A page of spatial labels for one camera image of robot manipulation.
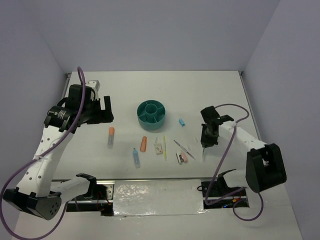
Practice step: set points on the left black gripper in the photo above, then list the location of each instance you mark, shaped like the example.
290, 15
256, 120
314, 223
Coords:
103, 116

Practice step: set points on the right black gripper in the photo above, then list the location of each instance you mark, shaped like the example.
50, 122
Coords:
206, 142

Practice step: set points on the purple pen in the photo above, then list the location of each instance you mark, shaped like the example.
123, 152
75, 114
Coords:
185, 150

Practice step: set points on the green white pen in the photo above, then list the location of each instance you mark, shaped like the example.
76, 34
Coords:
204, 154

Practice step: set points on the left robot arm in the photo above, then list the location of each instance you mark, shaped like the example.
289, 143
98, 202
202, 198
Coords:
34, 194

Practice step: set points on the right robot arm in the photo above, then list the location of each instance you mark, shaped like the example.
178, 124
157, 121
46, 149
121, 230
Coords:
264, 165

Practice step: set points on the blue cap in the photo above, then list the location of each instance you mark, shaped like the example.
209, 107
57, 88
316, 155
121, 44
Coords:
182, 123

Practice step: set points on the orange capped highlighter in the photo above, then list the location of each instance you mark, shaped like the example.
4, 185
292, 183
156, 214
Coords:
111, 135

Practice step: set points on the pink white stapler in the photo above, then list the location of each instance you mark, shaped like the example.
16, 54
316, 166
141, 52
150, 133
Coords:
181, 157

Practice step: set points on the teal round organizer container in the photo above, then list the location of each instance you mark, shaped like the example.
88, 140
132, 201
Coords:
151, 115

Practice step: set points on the yellow pen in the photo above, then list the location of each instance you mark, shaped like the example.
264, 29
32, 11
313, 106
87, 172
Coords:
164, 148

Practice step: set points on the white staples box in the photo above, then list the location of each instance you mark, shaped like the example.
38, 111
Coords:
158, 148

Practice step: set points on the orange transparent cap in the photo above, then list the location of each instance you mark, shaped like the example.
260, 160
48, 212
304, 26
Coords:
143, 144

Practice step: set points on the blue highlighter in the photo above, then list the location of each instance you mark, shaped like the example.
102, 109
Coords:
136, 158

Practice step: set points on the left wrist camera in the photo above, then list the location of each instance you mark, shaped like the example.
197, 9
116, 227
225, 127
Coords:
94, 84

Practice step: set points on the foil covered base plate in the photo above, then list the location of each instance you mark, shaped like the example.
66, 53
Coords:
157, 198

